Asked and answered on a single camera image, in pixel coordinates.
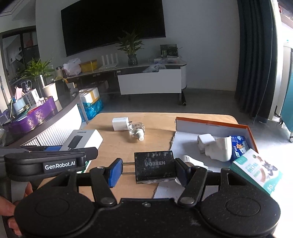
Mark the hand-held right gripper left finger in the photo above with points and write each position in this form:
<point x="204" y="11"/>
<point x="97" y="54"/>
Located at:
<point x="115" y="174"/>

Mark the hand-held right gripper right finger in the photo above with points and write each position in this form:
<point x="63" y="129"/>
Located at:
<point x="182" y="171"/>

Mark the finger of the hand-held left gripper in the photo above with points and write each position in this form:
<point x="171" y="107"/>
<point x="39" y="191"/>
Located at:
<point x="53" y="148"/>
<point x="89" y="153"/>

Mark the white charger packaging box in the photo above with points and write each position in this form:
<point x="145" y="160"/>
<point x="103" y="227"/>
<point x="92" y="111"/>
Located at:
<point x="91" y="137"/>

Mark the white rounded plug device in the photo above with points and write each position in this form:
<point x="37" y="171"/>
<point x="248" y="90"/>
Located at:
<point x="194" y="161"/>

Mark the black wall charger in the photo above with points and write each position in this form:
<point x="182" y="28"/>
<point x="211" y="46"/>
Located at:
<point x="154" y="167"/>

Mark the orange-edged cardboard box lid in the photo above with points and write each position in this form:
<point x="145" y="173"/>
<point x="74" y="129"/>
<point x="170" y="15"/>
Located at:
<point x="187" y="141"/>

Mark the white cylindrical plug adapter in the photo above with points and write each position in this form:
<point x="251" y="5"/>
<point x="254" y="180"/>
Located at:
<point x="219" y="150"/>

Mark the teal cardboard box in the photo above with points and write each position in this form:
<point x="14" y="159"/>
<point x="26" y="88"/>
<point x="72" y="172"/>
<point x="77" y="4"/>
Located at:
<point x="254" y="170"/>

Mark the person's left hand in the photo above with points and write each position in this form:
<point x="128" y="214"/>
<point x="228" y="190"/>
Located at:
<point x="6" y="206"/>

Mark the white ribbed counter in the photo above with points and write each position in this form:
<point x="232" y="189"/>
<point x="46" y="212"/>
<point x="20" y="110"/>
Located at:
<point x="59" y="128"/>

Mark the purple patterned box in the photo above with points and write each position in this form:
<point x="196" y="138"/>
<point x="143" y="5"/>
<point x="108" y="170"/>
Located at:
<point x="34" y="116"/>

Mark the white square charger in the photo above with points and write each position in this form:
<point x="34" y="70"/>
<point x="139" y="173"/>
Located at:
<point x="204" y="141"/>

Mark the blue plastic bag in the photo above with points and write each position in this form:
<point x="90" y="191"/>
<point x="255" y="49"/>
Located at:
<point x="92" y="109"/>

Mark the clear glass bottle white cap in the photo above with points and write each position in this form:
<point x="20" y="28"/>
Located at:
<point x="137" y="130"/>

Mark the small white box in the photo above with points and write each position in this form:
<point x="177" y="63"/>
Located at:
<point x="32" y="96"/>

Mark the white tall cup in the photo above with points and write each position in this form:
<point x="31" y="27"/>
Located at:
<point x="50" y="91"/>

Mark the white and yellow carton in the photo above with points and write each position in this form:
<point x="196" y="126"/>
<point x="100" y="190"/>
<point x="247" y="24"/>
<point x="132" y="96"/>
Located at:
<point x="90" y="95"/>

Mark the blue printed packet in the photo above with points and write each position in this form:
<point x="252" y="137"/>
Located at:
<point x="239" y="146"/>

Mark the black rolled tube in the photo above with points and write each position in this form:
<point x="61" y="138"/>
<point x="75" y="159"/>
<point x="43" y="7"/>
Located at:
<point x="183" y="99"/>

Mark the leafy potted plant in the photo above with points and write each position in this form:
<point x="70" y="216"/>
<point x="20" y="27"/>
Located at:
<point x="36" y="69"/>

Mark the white plastic bag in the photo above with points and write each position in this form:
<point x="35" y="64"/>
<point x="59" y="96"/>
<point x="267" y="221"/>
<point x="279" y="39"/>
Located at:
<point x="72" y="67"/>

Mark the yellow box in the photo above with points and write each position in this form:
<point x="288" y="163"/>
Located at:
<point x="89" y="66"/>

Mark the white tv console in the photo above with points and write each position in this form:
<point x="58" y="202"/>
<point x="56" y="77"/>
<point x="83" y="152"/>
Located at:
<point x="148" y="81"/>

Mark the white router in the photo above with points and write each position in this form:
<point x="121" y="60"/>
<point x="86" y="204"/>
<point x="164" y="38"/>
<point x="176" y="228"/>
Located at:
<point x="109" y="61"/>

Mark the pale blue crumpled cloth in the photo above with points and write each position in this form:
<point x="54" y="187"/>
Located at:
<point x="155" y="68"/>

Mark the green plant in glass vase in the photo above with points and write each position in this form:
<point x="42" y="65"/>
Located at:
<point x="131" y="49"/>

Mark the dark green display box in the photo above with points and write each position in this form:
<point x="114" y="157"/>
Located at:
<point x="169" y="50"/>

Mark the dark curtain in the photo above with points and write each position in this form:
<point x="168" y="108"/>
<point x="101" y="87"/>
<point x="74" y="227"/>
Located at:
<point x="256" y="57"/>

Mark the white wall charger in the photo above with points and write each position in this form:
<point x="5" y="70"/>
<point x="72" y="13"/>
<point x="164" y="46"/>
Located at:
<point x="120" y="124"/>

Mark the black wall television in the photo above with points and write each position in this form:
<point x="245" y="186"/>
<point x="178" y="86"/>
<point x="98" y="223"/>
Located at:
<point x="112" y="22"/>

